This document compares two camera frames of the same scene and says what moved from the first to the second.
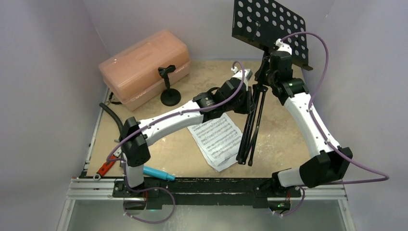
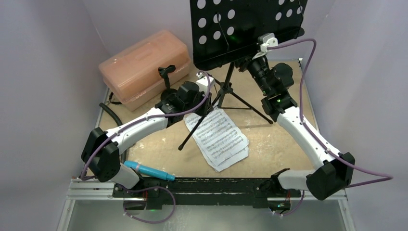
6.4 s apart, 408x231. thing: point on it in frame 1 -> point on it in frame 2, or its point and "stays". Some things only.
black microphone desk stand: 170,97 stays
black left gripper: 248,106 -> 206,107
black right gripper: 266,74 -> 248,62
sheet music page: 219,138 stays
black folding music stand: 267,25 -> 192,133
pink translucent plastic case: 132,75 stays
